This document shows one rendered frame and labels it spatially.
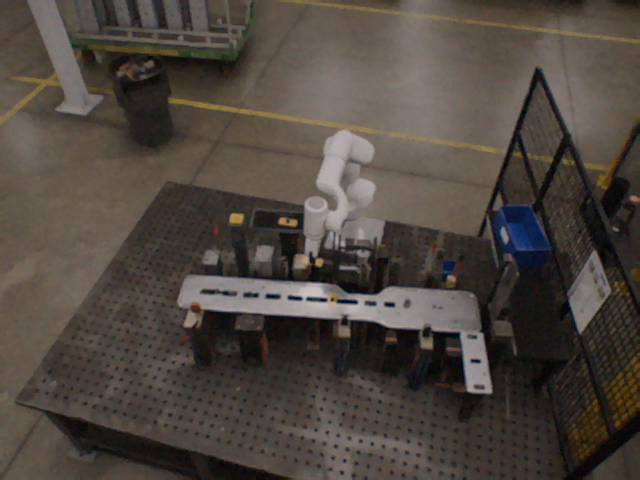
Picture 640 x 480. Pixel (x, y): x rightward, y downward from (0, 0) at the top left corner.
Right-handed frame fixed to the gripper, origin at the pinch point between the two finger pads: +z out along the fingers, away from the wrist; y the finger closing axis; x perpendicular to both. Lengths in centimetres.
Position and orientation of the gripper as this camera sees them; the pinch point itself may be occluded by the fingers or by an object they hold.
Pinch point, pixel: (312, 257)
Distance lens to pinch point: 214.2
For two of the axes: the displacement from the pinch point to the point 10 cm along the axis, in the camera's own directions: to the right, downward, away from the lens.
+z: -0.5, 6.6, 7.5
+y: -2.1, 7.3, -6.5
